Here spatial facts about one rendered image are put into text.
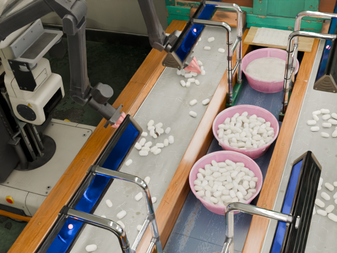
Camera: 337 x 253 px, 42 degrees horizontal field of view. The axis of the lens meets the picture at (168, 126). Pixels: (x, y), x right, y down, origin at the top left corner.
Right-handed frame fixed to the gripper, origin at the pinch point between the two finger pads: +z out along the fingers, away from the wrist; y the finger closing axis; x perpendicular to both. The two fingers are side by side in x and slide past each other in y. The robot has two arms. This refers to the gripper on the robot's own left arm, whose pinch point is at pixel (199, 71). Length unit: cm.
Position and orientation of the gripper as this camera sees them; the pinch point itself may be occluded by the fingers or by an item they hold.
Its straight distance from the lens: 212.4
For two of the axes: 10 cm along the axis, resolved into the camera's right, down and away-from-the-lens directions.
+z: 7.7, 6.1, 1.7
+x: -5.0, 4.3, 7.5
